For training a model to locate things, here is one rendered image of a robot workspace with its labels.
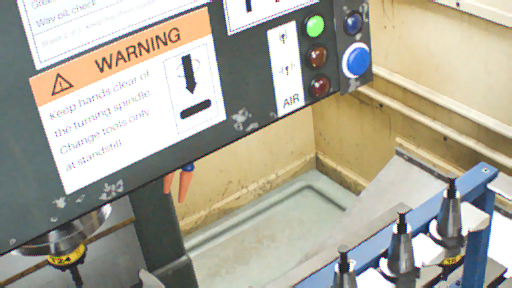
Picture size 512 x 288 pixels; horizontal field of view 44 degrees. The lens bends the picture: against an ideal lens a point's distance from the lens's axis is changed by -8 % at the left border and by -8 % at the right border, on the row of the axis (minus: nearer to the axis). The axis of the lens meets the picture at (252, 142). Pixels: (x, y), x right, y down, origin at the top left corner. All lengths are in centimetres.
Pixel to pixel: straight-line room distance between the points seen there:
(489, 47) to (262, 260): 93
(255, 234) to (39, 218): 156
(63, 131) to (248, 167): 158
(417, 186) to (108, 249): 83
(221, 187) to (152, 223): 59
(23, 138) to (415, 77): 131
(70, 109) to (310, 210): 166
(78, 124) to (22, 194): 7
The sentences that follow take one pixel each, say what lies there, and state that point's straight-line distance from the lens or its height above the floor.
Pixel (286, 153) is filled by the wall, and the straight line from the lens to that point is 214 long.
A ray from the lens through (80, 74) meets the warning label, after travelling 50.
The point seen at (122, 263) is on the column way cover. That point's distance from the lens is 146.
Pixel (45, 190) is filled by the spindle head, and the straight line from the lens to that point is 53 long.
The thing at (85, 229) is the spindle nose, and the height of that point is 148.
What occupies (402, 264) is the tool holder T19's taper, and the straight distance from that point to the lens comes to 97.
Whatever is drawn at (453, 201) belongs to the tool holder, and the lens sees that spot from 101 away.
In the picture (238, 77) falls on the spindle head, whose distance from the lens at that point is 58.
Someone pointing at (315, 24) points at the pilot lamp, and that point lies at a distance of 60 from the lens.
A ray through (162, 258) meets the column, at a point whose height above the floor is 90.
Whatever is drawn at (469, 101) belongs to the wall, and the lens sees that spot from 160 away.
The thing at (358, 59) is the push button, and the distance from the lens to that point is 65.
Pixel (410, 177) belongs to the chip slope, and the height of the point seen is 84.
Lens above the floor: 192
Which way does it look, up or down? 33 degrees down
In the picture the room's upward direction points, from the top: 9 degrees counter-clockwise
